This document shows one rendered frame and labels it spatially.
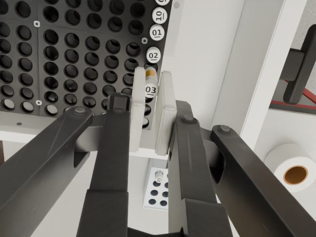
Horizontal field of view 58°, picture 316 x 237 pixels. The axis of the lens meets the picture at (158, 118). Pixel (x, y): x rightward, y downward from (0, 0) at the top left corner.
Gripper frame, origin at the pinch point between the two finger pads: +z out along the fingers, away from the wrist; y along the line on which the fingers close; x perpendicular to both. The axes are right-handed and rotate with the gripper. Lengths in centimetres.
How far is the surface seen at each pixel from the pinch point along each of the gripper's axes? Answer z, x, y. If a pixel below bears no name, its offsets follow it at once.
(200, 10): 15.1, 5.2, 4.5
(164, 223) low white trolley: 22.7, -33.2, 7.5
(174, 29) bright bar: 13.8, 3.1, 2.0
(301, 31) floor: 99, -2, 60
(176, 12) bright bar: 13.8, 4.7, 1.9
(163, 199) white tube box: 19.2, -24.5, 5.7
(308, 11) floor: 99, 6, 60
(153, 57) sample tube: 7.4, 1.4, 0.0
